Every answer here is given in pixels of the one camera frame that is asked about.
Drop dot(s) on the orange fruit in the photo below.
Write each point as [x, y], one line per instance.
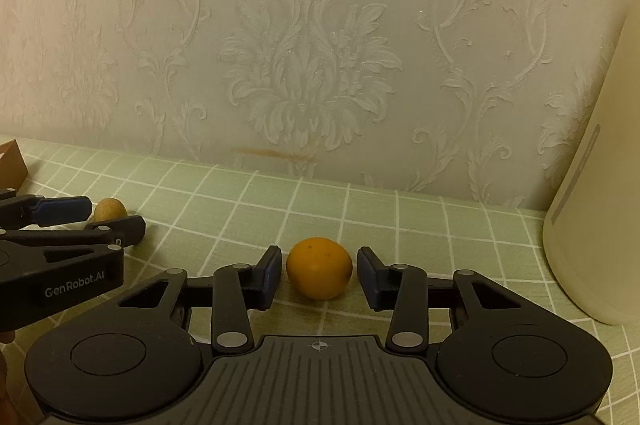
[319, 268]

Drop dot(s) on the cream thermos jug grey lid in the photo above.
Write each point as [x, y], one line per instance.
[591, 231]

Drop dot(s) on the brown cardboard box white inside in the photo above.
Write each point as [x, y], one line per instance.
[13, 170]

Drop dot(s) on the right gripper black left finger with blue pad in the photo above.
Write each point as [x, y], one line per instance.
[230, 293]

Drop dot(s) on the small green-brown fruit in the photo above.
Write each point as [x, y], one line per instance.
[109, 209]

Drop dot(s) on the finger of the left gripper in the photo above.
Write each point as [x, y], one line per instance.
[23, 210]
[124, 232]

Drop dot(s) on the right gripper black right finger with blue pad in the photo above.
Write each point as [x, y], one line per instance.
[408, 292]

